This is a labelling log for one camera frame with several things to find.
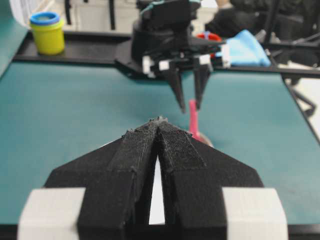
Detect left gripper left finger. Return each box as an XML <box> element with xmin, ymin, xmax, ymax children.
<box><xmin>17</xmin><ymin>118</ymin><xmax>160</xmax><ymax>240</ymax></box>

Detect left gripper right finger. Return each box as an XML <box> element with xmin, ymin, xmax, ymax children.
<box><xmin>156</xmin><ymin>118</ymin><xmax>288</xmax><ymax>240</ymax></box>

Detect stacked yellow blue cups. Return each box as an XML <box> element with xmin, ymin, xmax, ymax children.
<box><xmin>29</xmin><ymin>11</ymin><xmax>65</xmax><ymax>56</ymax></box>

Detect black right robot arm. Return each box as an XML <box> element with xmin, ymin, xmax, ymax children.
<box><xmin>115</xmin><ymin>0</ymin><xmax>230</xmax><ymax>112</ymax></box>

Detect red scissors handle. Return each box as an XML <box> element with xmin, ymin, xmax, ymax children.
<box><xmin>196</xmin><ymin>31</ymin><xmax>222</xmax><ymax>42</ymax></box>

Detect red plastic spoon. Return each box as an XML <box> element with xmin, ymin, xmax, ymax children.
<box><xmin>189</xmin><ymin>99</ymin><xmax>204</xmax><ymax>142</ymax></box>

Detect black office chair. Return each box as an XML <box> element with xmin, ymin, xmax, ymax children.
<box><xmin>204</xmin><ymin>0</ymin><xmax>320</xmax><ymax>68</ymax></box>

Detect blue cloth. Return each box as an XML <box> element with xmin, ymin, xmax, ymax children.
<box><xmin>226</xmin><ymin>29</ymin><xmax>271</xmax><ymax>67</ymax></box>

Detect black side tray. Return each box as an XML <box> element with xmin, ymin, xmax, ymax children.
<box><xmin>12</xmin><ymin>31</ymin><xmax>320</xmax><ymax>76</ymax></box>

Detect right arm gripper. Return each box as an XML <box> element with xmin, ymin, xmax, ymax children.
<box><xmin>142</xmin><ymin>37</ymin><xmax>227</xmax><ymax>113</ymax></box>

